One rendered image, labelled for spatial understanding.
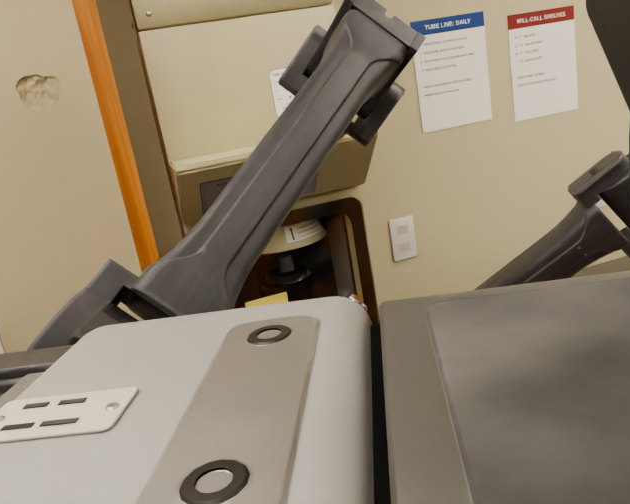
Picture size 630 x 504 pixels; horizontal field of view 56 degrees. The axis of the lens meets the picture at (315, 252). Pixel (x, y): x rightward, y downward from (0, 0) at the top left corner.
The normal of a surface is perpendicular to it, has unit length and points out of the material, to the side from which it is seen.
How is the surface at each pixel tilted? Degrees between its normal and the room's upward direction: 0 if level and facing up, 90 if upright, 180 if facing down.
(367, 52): 60
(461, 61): 90
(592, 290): 0
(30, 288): 90
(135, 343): 0
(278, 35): 90
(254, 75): 90
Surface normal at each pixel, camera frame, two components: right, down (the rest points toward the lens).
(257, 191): 0.34, -0.33
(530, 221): 0.30, 0.21
